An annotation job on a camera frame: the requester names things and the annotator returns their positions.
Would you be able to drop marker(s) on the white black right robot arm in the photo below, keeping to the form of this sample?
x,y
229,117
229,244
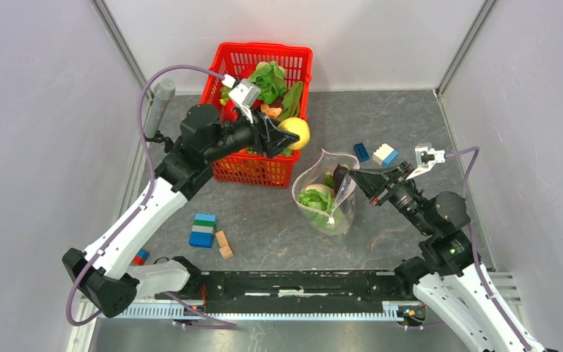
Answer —
x,y
449,277

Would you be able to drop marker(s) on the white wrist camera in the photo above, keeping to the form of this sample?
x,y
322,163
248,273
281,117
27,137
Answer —
x,y
243,93
426,158

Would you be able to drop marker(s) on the white blue toy block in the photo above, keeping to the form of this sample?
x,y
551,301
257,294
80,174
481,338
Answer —
x,y
385,155

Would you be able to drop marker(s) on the white radish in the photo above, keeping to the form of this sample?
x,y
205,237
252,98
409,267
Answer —
x,y
321,188

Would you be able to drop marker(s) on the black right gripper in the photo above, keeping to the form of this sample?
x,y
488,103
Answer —
x,y
370,182

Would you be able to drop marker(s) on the small wooden block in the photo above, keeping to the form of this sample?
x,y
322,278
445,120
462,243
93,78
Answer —
x,y
226,252
222,239

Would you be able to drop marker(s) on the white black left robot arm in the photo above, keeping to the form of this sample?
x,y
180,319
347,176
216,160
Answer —
x,y
102,272

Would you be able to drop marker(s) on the red blue toy block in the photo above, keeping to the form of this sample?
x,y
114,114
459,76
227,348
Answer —
x,y
141,257

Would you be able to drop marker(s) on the green leafy vegetable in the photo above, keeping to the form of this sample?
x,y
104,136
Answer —
x,y
269,77

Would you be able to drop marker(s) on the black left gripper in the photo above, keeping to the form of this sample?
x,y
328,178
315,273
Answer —
x,y
267,138

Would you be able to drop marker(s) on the blue green stacked blocks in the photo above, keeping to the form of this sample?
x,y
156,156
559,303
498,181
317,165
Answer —
x,y
203,230

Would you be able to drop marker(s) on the yellow lemon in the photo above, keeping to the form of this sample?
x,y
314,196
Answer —
x,y
300,128

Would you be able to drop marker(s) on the dark blue toy block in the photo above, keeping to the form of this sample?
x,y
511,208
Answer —
x,y
361,152

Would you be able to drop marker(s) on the clear zip top bag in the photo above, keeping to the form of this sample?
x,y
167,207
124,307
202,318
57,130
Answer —
x,y
345,198

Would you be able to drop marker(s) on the grey microphone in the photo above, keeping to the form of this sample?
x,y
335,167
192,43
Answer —
x,y
164,92

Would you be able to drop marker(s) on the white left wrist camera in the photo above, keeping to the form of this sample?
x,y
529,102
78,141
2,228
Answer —
x,y
243,93

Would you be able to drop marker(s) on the green romaine lettuce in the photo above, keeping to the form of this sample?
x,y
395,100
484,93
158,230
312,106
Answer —
x,y
319,210

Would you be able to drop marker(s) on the purple eggplant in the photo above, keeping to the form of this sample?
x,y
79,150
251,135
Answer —
x,y
338,176

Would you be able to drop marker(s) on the red plastic basket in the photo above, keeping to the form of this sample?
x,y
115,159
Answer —
x,y
238,60

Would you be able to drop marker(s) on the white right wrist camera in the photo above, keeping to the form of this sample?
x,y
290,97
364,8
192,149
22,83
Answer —
x,y
426,158

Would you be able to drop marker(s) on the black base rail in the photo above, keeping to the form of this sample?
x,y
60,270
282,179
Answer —
x,y
324,291

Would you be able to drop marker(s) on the green grapes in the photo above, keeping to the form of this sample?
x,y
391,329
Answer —
x,y
224,95

